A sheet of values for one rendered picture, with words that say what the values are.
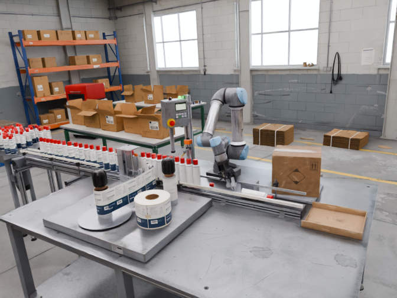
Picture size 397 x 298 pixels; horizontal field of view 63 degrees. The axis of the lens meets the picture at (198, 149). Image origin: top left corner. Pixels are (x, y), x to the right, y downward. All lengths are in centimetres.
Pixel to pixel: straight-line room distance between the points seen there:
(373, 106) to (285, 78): 190
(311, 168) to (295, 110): 556
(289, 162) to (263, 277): 86
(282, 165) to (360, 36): 524
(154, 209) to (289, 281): 75
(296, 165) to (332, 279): 82
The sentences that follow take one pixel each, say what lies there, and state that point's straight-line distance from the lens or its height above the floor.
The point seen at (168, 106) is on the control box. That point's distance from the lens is 224.
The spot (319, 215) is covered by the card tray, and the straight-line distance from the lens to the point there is 205.
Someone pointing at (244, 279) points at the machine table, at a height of 83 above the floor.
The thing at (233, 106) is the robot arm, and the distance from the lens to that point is 232.
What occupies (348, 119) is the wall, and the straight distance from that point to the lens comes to 733.
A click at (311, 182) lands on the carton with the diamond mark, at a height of 95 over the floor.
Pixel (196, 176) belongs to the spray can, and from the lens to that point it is 223.
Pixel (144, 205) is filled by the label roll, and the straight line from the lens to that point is 177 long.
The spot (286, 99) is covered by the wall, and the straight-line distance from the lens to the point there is 771.
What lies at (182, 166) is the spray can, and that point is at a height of 103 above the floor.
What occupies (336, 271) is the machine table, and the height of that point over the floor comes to 83.
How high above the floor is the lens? 179
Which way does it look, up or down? 17 degrees down
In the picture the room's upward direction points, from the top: 3 degrees counter-clockwise
